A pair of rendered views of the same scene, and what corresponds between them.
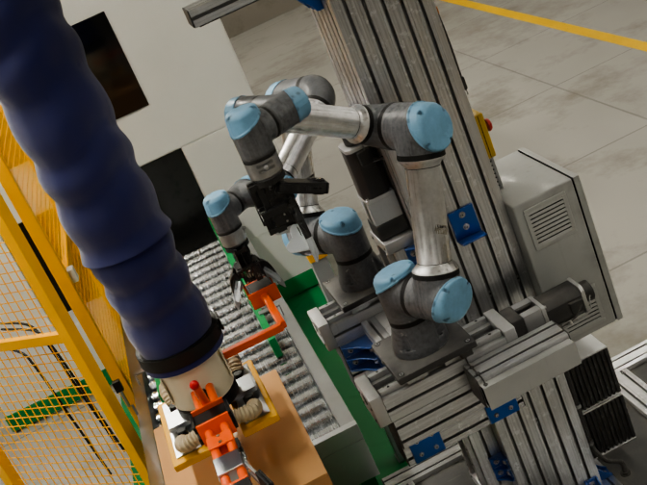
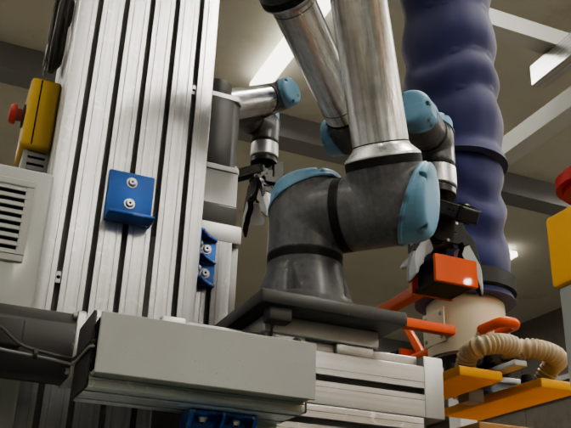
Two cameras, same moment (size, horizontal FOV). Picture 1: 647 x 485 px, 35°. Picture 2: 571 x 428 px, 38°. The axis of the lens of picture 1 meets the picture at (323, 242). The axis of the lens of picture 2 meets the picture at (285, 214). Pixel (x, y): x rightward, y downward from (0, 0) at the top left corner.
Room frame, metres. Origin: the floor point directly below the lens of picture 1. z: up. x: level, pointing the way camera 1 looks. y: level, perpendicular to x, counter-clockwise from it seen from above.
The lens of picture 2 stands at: (3.98, -0.43, 0.67)
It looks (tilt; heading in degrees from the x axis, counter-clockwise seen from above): 25 degrees up; 164
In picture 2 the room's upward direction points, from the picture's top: 2 degrees clockwise
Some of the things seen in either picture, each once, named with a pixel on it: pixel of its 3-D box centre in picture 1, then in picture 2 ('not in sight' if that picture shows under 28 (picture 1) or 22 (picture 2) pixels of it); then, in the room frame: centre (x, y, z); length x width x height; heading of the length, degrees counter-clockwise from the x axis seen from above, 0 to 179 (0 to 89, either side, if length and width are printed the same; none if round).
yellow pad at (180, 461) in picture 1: (180, 424); (506, 393); (2.40, 0.54, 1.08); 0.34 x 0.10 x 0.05; 7
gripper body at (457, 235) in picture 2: (245, 261); (435, 222); (2.71, 0.23, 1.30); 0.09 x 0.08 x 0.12; 7
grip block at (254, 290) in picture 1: (262, 292); (443, 278); (2.74, 0.22, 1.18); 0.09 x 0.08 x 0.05; 97
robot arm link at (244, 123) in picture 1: (250, 132); (264, 127); (2.08, 0.05, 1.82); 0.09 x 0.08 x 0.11; 123
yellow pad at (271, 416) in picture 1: (245, 392); (432, 383); (2.42, 0.35, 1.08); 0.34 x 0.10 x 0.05; 7
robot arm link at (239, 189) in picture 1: (245, 193); (409, 121); (2.78, 0.15, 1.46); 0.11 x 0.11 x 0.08; 48
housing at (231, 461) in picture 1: (231, 469); not in sight; (1.95, 0.38, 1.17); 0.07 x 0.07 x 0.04; 7
